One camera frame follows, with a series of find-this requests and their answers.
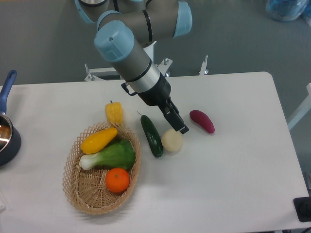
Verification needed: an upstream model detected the yellow corn cob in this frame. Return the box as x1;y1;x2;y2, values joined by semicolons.
105;101;123;125

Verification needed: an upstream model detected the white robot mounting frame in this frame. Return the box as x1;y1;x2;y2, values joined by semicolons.
84;42;209;82

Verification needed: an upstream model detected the purple sweet potato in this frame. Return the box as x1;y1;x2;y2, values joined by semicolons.
190;110;215;134

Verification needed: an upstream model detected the blue handled saucepan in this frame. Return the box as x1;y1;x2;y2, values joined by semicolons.
0;70;21;166

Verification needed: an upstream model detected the blue plastic bag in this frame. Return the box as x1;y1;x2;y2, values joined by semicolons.
265;0;311;26

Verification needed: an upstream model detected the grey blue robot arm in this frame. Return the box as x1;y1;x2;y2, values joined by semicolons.
75;0;192;133

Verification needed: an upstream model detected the dark green cucumber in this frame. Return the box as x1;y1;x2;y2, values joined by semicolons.
137;111;163;158

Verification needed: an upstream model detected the orange fruit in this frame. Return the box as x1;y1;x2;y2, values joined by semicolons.
105;168;130;193

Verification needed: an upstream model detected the black device at edge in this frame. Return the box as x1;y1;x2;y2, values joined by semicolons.
293;197;311;222

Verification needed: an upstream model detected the green bok choy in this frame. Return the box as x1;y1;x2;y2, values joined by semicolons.
79;140;136;170

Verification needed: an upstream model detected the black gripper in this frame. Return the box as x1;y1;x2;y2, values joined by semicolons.
121;71;190;134

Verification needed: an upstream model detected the woven wicker basket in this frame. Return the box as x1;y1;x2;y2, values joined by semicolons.
63;122;141;215

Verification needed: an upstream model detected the white frame at right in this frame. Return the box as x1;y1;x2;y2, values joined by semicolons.
287;83;311;130

